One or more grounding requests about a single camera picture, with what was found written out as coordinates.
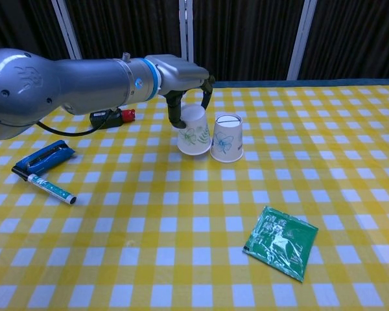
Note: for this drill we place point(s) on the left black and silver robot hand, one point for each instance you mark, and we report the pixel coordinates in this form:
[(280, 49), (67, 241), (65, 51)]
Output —
[(178, 73)]

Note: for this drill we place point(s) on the green flower white paper cup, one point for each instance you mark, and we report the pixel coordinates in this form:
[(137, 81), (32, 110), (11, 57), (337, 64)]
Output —
[(194, 136)]

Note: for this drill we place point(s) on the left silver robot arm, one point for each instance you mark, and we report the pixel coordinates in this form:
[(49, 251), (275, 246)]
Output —
[(68, 84)]

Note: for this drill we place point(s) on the blue flower white paper cup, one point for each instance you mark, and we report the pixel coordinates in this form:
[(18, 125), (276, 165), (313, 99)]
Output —
[(227, 139)]

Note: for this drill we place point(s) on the black bottle with red cap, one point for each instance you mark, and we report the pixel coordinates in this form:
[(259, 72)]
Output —
[(105, 119)]

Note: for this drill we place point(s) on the yellow white checkered tablecloth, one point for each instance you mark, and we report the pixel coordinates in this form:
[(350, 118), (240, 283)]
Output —
[(194, 210)]

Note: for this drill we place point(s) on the blue snack bar wrapper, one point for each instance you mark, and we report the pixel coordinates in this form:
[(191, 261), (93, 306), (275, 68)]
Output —
[(47, 157)]

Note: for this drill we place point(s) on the white marker pen black cap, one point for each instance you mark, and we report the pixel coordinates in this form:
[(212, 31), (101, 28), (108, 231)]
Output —
[(48, 188)]

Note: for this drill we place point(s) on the green foil sachet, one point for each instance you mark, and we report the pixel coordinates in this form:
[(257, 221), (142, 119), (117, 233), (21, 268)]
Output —
[(280, 244)]

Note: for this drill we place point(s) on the white partition frame post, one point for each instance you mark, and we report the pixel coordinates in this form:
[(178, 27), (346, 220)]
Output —
[(303, 35), (186, 32), (68, 32)]

